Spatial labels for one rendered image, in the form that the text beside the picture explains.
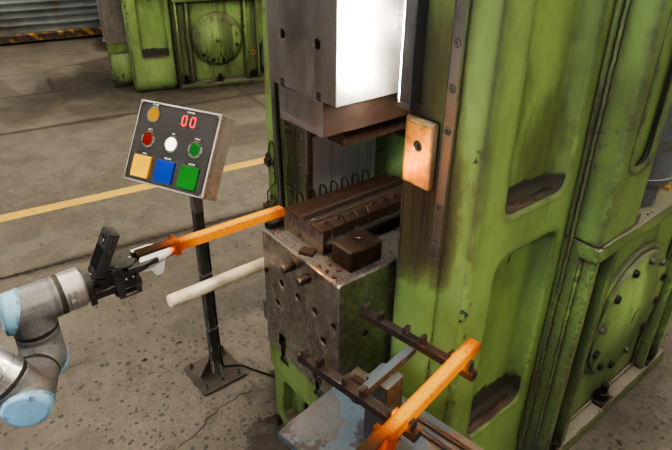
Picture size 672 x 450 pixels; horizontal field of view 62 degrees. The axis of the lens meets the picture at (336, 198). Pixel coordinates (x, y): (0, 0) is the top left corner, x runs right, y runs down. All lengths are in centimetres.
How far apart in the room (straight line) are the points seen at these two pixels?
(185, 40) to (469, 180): 524
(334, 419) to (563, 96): 100
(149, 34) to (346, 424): 536
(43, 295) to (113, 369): 143
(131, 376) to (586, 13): 218
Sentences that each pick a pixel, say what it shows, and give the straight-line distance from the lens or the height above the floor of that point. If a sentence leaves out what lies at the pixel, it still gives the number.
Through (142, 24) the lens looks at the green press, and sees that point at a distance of 635.
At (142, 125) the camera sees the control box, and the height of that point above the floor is 112.
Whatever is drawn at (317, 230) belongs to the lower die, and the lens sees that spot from 160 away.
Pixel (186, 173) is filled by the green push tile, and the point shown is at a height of 102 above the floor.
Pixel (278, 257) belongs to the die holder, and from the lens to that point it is 172.
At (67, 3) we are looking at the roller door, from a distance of 935.
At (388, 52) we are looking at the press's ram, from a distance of 146.
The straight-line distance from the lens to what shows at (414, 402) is 118.
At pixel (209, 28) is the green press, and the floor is 62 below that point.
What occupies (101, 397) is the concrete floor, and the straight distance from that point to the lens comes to 263.
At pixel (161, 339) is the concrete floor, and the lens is 282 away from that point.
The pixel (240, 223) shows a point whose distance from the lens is 148.
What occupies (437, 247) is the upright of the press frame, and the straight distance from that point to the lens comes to 146.
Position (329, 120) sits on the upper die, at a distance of 145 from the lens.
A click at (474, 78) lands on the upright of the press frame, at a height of 148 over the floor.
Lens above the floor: 181
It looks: 28 degrees down
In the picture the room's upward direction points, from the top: 1 degrees clockwise
